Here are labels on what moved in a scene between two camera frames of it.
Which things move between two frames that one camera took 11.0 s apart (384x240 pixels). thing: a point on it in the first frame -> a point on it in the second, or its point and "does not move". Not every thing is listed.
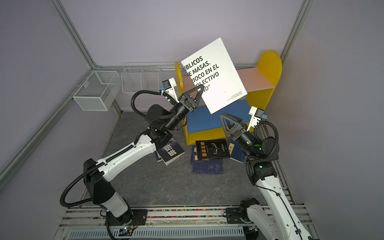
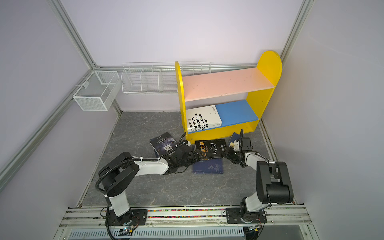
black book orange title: [212, 149] does not move
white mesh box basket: [98, 91] does not move
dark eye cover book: [170, 151] does not move
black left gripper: [195, 103] -> [195, 159]
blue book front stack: [212, 166] does not move
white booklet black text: [211, 67] -> [202, 118]
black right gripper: [237, 131] -> [229, 151]
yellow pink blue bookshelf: [259, 83] does not move
